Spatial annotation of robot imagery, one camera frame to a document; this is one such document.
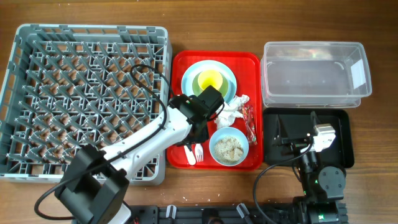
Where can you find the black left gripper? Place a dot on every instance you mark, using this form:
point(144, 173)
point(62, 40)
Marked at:
point(203, 138)

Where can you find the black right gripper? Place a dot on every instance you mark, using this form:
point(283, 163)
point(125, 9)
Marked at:
point(281, 139)

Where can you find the white napkin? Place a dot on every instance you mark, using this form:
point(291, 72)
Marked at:
point(231, 111)

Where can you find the white plastic fork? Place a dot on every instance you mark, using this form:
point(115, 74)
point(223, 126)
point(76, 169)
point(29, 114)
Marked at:
point(194, 155)

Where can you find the red candy wrapper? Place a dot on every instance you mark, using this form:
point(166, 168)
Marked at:
point(248, 117)

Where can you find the light blue bowl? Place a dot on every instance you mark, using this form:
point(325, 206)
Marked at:
point(229, 131)

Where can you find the rice food waste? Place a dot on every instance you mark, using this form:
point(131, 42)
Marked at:
point(228, 150)

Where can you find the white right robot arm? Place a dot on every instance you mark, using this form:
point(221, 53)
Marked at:
point(322, 184)

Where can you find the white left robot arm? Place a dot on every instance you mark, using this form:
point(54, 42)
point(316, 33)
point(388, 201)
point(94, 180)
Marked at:
point(94, 185)

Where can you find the black waste tray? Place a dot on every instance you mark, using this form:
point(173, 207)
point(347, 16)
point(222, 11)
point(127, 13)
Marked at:
point(339, 153)

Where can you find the grey dishwasher rack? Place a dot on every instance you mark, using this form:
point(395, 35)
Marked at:
point(66, 86)

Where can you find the light blue plate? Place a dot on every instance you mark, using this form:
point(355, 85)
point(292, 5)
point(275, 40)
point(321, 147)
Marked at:
point(197, 68)

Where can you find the yellow plastic cup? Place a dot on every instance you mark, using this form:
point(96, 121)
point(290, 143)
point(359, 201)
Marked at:
point(210, 78)

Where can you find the green bowl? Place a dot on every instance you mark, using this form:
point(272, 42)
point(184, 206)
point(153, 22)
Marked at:
point(197, 90)

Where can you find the clear plastic bin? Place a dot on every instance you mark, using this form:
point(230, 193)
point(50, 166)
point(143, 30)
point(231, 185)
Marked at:
point(314, 74)

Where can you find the red plastic tray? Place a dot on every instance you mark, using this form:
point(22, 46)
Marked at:
point(246, 68)

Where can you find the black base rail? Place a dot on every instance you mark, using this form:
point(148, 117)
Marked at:
point(278, 212)

